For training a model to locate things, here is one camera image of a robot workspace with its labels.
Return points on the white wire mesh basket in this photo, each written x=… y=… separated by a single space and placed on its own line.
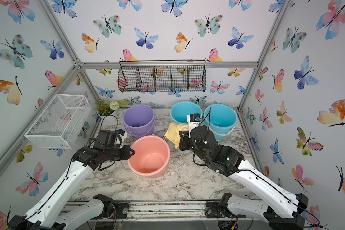
x=60 y=122

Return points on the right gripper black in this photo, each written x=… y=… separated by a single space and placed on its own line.
x=185 y=140

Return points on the teal plastic bucket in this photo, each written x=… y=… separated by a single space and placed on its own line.
x=221 y=120
x=181 y=110

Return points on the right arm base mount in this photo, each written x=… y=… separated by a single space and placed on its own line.
x=219 y=210

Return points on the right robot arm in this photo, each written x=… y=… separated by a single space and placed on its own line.
x=279 y=208

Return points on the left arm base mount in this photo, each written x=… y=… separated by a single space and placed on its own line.
x=114 y=211

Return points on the purple plastic bucket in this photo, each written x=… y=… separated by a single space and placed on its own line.
x=139 y=121

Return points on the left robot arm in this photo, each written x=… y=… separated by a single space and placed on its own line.
x=45 y=215

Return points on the potted flower plant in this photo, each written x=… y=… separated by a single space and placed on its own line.
x=108 y=111

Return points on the yellow microfiber cloth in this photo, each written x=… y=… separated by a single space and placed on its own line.
x=172 y=133

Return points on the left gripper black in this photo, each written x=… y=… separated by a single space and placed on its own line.
x=126 y=155

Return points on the black wire wall basket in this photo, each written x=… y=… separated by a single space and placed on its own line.
x=162 y=76

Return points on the pink plastic bucket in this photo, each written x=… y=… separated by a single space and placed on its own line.
x=152 y=155

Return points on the aluminium front rail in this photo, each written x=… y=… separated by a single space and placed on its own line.
x=166 y=211

